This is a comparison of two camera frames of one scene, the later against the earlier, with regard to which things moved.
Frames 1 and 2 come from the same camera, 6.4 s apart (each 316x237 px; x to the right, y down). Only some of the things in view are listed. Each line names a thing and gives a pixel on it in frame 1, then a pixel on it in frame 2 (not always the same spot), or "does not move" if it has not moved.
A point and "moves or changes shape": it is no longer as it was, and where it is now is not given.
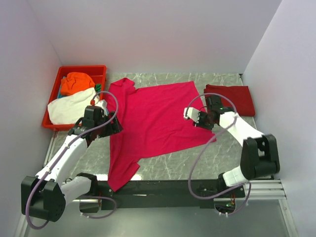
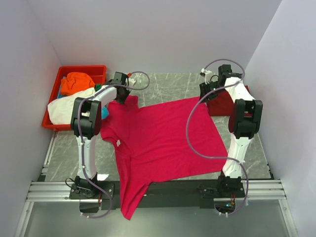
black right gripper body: [205, 121] to [207, 87]
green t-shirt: [98, 88] does not move
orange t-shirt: [75, 82] does not move
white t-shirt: [70, 109] does not move
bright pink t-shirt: [151, 121] moves or changes shape
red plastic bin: [99, 74] does not move
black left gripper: [114, 127] to [122, 101]
